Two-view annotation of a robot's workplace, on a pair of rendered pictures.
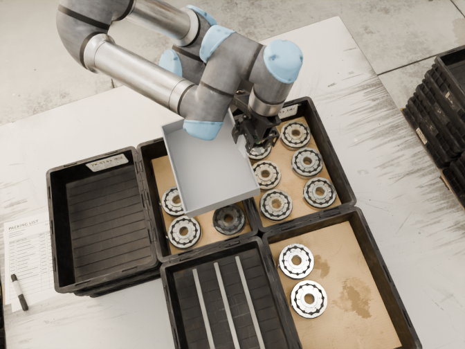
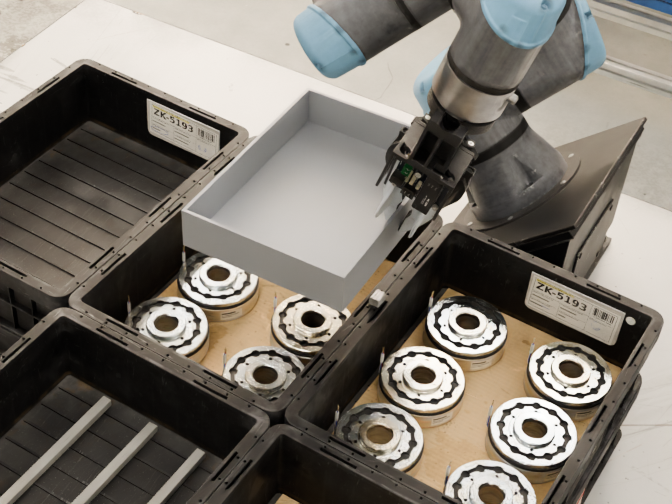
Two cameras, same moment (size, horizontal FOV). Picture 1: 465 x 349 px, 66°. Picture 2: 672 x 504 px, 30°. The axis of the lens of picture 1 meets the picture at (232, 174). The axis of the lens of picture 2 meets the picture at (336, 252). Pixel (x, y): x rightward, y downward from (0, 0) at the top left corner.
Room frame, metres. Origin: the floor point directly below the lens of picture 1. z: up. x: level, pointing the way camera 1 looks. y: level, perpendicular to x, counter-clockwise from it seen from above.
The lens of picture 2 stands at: (-0.46, -0.56, 1.98)
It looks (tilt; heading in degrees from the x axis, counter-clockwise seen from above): 43 degrees down; 33
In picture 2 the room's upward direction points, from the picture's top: 6 degrees clockwise
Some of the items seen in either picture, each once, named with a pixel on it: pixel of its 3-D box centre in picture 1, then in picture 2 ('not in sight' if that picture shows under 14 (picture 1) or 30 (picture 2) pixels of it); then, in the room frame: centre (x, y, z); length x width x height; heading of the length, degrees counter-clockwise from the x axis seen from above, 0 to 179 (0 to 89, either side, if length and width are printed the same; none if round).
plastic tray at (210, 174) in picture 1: (208, 158); (323, 191); (0.44, 0.06, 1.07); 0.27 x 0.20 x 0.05; 8
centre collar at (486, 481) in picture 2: (320, 191); (491, 495); (0.35, -0.26, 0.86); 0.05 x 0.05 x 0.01
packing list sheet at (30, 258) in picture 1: (33, 256); not in sight; (0.37, 0.75, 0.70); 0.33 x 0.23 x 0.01; 9
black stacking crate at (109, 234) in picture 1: (106, 219); (76, 201); (0.39, 0.42, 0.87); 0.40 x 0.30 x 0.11; 6
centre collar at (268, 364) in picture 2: (228, 217); (265, 375); (0.32, 0.04, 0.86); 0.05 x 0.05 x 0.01
